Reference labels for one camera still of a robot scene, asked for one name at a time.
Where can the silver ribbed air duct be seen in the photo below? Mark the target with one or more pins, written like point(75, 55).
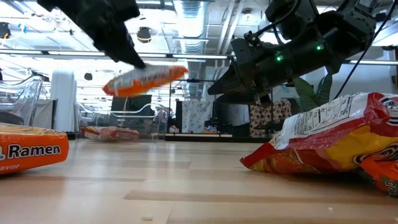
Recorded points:
point(191, 28)

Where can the red yellow noodle packet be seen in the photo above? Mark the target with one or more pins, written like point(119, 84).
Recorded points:
point(326, 140)

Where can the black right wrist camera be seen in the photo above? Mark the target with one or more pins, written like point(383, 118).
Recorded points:
point(292, 18)

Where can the long ceiling light strip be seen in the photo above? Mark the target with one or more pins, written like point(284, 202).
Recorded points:
point(199, 56)

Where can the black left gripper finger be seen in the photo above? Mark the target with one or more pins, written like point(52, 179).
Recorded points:
point(130, 56)

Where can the clear plastic bin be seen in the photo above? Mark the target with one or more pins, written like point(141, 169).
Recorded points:
point(149, 121)
point(18, 102)

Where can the brown patterned cloth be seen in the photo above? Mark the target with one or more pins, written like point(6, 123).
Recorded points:
point(267, 116)

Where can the dark hanging cloth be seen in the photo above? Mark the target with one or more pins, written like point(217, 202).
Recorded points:
point(231, 118)

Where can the white column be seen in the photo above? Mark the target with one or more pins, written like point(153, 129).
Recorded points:
point(63, 102)

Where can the black metal frame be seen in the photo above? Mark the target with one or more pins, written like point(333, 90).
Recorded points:
point(169, 105)

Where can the green leafy plant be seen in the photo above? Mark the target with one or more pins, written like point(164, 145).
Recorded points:
point(320, 93)

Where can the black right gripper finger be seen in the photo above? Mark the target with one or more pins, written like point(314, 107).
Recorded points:
point(242, 99)
point(228, 85)

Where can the black computer monitor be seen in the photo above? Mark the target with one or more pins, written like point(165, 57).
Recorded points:
point(136, 104)

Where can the orange Ramen noodle packet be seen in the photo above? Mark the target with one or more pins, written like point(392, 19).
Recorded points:
point(31, 152)

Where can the red Maruchan noodle packet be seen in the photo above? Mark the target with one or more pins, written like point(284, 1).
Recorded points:
point(112, 133)

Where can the grey partition panel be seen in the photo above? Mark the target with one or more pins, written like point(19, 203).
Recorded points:
point(46, 112)

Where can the small orange noodle packet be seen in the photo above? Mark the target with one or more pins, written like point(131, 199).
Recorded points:
point(146, 81)

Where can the white patterned cloth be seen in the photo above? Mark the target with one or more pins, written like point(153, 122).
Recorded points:
point(196, 116)

